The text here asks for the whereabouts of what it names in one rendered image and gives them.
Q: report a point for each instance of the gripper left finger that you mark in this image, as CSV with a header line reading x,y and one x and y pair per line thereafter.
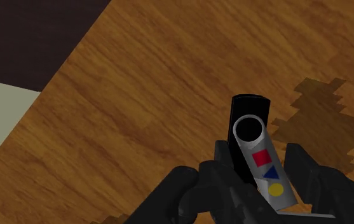
x,y
213,189

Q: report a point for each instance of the grey black remote control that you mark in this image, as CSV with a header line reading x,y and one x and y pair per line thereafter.
x,y
258,145

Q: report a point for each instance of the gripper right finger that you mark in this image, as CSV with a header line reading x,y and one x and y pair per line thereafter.
x,y
322,186

